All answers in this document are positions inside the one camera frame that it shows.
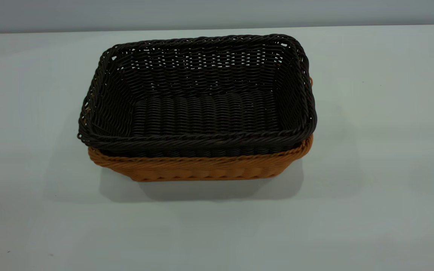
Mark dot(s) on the dark brown wicker basket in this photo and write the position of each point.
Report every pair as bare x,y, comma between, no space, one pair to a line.
202,113

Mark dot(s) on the light brown wicker basket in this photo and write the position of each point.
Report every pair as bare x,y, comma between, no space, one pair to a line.
202,169

